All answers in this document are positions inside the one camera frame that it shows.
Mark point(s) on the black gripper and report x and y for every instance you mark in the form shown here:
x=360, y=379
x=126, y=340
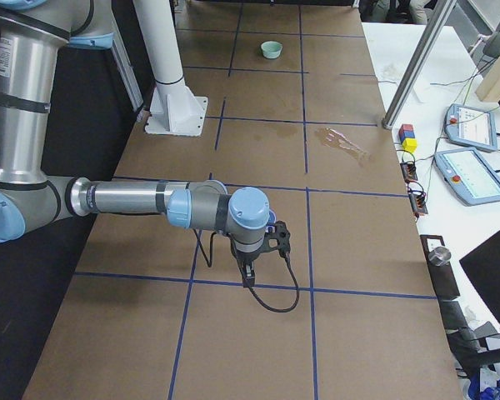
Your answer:
x=244, y=257

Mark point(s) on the mint green ceramic bowl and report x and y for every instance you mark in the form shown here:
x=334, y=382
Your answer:
x=271, y=49

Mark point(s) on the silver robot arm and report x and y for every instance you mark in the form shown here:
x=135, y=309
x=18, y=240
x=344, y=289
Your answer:
x=32, y=33

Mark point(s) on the white mounting pillar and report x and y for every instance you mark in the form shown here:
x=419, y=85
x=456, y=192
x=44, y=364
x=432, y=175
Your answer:
x=174, y=109

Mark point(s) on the lower orange connector module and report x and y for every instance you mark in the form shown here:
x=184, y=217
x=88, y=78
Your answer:
x=418, y=202

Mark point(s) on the orange connector module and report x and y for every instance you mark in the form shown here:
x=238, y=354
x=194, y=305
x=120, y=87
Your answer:
x=409, y=171
x=418, y=202

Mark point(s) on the upper orange connector module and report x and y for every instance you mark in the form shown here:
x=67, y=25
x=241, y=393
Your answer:
x=409, y=171

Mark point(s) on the steel cylinder cup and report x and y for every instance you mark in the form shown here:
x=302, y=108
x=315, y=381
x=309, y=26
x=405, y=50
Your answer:
x=439, y=256

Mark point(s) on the yellow cube block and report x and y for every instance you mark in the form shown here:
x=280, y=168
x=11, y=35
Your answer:
x=409, y=144

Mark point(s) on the red blue block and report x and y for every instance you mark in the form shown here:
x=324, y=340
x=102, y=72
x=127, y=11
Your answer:
x=406, y=131

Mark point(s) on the near teach pendant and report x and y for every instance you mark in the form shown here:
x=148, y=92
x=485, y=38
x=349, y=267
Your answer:
x=469, y=175

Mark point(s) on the teach pendant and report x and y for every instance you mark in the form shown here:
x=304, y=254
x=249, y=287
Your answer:
x=469, y=126
x=469, y=175

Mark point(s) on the black computer monitor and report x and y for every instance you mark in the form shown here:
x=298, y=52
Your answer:
x=482, y=267

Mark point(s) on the far teach pendant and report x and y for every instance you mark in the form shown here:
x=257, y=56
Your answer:
x=469, y=126

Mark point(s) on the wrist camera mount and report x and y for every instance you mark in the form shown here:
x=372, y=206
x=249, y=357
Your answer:
x=277, y=238

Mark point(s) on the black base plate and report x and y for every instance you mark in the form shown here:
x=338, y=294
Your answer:
x=443, y=280

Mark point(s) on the aluminium frame post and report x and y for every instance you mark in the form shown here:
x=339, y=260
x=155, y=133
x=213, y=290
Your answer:
x=425, y=45

